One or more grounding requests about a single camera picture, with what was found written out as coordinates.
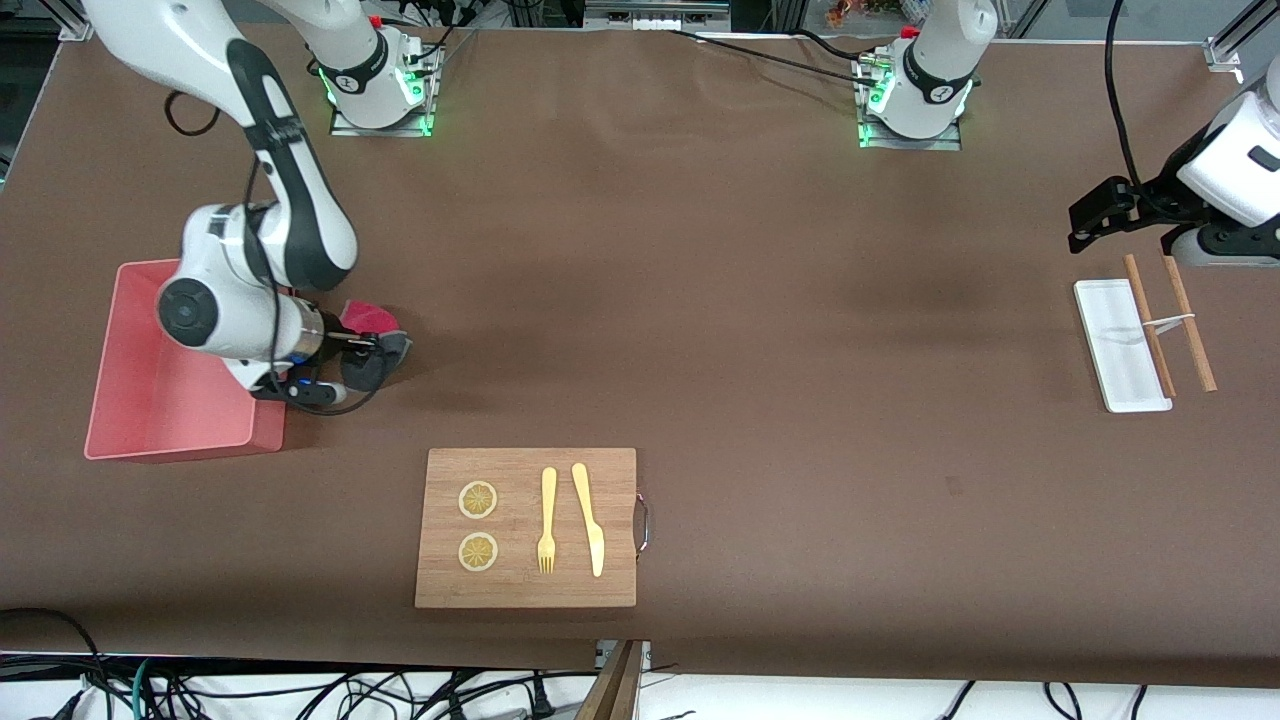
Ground yellow plastic fork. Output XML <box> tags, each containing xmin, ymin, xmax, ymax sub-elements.
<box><xmin>537</xmin><ymin>466</ymin><xmax>558</xmax><ymax>575</ymax></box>

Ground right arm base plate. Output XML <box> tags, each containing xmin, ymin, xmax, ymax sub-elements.
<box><xmin>330</xmin><ymin>40</ymin><xmax>442</xmax><ymax>138</ymax></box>

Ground grey and red cloth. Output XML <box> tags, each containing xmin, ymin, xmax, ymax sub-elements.
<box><xmin>338</xmin><ymin>299</ymin><xmax>414</xmax><ymax>396</ymax></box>

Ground wooden chopsticks pair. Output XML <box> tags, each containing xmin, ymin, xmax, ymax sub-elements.
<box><xmin>1122</xmin><ymin>253</ymin><xmax>1178</xmax><ymax>399</ymax></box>

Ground black base power cable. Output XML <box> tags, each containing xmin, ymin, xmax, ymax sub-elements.
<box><xmin>665</xmin><ymin>28</ymin><xmax>883</xmax><ymax>83</ymax></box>

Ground pink plastic bin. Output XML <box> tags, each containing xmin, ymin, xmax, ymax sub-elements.
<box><xmin>84</xmin><ymin>260</ymin><xmax>293</xmax><ymax>463</ymax></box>

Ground white rack base tray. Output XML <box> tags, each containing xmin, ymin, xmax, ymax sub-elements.
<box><xmin>1074</xmin><ymin>278</ymin><xmax>1173</xmax><ymax>413</ymax></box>

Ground wooden rack rod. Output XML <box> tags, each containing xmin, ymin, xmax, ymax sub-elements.
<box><xmin>1160</xmin><ymin>255</ymin><xmax>1219</xmax><ymax>393</ymax></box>

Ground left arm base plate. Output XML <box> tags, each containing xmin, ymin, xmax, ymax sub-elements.
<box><xmin>858</xmin><ymin>55</ymin><xmax>964</xmax><ymax>152</ymax></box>

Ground black looped floor cable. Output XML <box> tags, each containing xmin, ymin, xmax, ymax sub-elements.
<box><xmin>0</xmin><ymin>607</ymin><xmax>109</xmax><ymax>720</ymax></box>

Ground grey aluminium frame rail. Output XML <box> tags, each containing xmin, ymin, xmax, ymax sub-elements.
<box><xmin>585</xmin><ymin>0</ymin><xmax>732</xmax><ymax>31</ymax></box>

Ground yellow plastic knife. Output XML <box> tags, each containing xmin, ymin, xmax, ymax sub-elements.
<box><xmin>571</xmin><ymin>462</ymin><xmax>606</xmax><ymax>578</ymax></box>

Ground wooden cutting board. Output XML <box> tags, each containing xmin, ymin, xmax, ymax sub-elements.
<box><xmin>414</xmin><ymin>447</ymin><xmax>638</xmax><ymax>609</ymax></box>

